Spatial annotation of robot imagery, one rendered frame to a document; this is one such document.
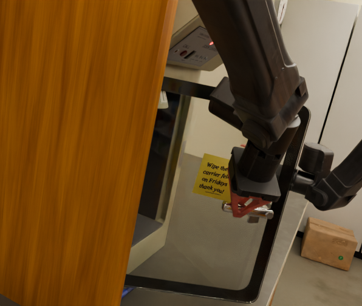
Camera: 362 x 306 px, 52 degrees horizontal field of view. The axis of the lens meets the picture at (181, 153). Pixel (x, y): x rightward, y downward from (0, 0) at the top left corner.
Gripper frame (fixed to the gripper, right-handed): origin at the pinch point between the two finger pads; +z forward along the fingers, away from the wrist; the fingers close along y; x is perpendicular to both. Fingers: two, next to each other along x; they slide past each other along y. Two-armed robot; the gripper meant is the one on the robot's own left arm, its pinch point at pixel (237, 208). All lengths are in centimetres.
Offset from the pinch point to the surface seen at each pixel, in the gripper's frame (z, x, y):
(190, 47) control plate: -18.5, -12.6, -18.6
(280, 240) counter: 43, 31, -31
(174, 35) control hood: -22.5, -16.0, -12.2
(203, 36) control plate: -21.0, -10.9, -18.2
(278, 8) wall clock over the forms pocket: 38, 76, -271
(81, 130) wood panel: -8.8, -27.4, -2.3
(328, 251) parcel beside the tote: 189, 158, -152
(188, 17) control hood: -25.7, -14.5, -12.3
